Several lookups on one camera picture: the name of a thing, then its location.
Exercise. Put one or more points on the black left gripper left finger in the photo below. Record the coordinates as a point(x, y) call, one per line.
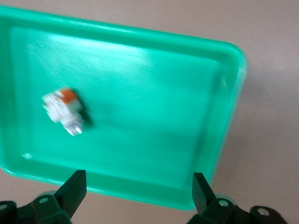
point(69, 198)

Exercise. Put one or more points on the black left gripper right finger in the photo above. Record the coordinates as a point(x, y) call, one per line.
point(204, 205)

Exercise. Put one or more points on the green plastic tray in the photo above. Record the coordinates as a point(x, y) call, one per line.
point(151, 105)

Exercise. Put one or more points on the white orange connector piece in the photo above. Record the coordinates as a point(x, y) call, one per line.
point(63, 112)

